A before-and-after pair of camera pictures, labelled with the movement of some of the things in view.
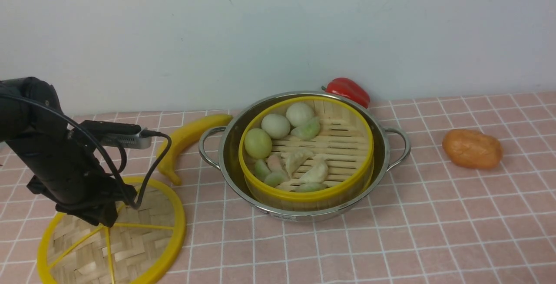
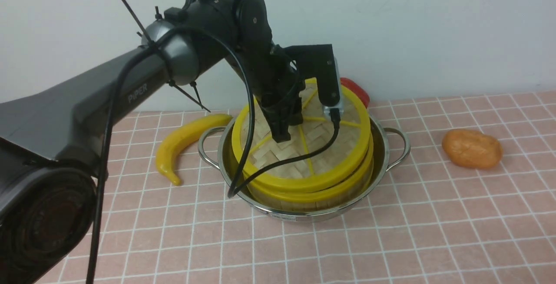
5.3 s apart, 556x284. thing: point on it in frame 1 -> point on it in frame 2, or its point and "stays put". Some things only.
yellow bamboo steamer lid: (143, 243) -> (324, 148)
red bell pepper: (345, 87) stays put
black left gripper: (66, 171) -> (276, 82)
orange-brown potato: (472, 149) stays put
